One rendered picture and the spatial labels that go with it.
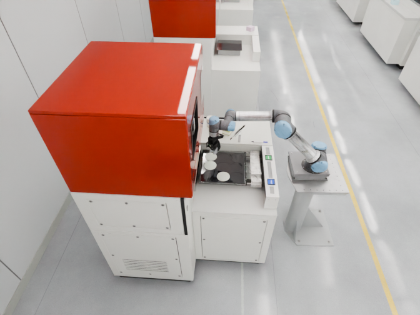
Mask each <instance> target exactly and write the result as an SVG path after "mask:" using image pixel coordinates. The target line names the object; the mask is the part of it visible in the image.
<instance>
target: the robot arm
mask: <svg viewBox="0 0 420 315"><path fill-rule="evenodd" d="M235 121H271V122H272V123H274V132H275V135H276V136H277V137H279V138H283V139H285V140H288V141H289V142H290V143H291V144H292V145H293V146H294V147H295V148H296V149H297V150H298V151H299V152H300V153H301V154H303V155H304V156H305V157H306V160H305V161H304V167H305V168H306V169H307V170H309V171H312V172H316V173H321V172H324V171H325V170H326V169H327V168H328V160H327V156H326V149H327V145H326V144H325V143H324V142H321V141H314V142H313V143H312V144H311V145H310V144H309V143H308V142H307V141H306V140H305V139H304V138H303V137H302V136H301V135H300V134H299V133H298V132H297V131H296V130H297V129H296V127H295V126H294V125H293V124H292V122H291V116H290V114H289V113H288V112H286V111H283V110H278V109H272V110H271V111H235V110H233V109H228V110H227V111H226V113H225V117H224V120H219V118H218V117H217V116H211V117H210V118H209V137H208V142H207V143H206V147H209V148H210V149H211V150H210V151H209V152H210V153H211V152H213V154H217V153H218V151H219V150H220V148H221V145H220V142H219V140H218V139H221V138H223V136H224V135H222V134H221V133H219V130H222V131H234V130H235V127H236V122H235ZM207 144H208V145H207Z"/></svg>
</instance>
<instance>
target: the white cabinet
mask: <svg viewBox="0 0 420 315"><path fill-rule="evenodd" d="M276 218H277V216H260V215H248V214H226V213H214V212H192V223H193V230H194V245H195V253H196V259H197V260H208V261H227V262H237V263H256V264H259V263H265V260H266V256H267V253H268V249H269V244H270V241H271V237H272V234H273V229H274V225H275V222H276Z"/></svg>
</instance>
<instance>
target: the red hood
mask: <svg viewBox="0 0 420 315"><path fill-rule="evenodd" d="M27 111H28V113H29V115H30V117H31V119H32V121H33V123H34V124H35V126H36V128H37V130H38V132H39V133H40V135H41V137H42V140H43V141H44V143H45V145H46V147H47V149H48V151H49V152H50V154H51V156H52V158H53V160H54V162H55V163H56V166H57V168H58V169H59V171H60V173H61V175H62V177H63V179H64V180H65V182H66V184H67V186H68V188H69V190H70V191H71V192H75V193H99V194H122V195H135V196H159V197H171V198H192V197H193V192H194V184H195V179H196V171H197V166H198V157H199V149H200V144H201V136H202V131H203V122H204V83H203V45H202V44H197V43H168V42H114V41H91V42H90V43H89V44H88V45H87V46H86V47H85V48H84V49H83V50H82V51H81V52H80V53H79V55H78V56H77V57H76V58H75V59H74V60H73V61H72V63H71V64H70V65H69V66H68V67H67V68H66V69H65V70H64V71H63V72H62V73H61V74H60V75H59V77H58V78H57V79H56V80H55V81H54V82H53V83H52V84H51V85H50V86H49V87H48V88H47V89H46V91H45V92H44V93H43V94H42V95H41V96H40V98H39V99H38V100H37V101H36V102H35V103H34V104H33V105H32V106H31V107H30V108H29V109H28V110H27Z"/></svg>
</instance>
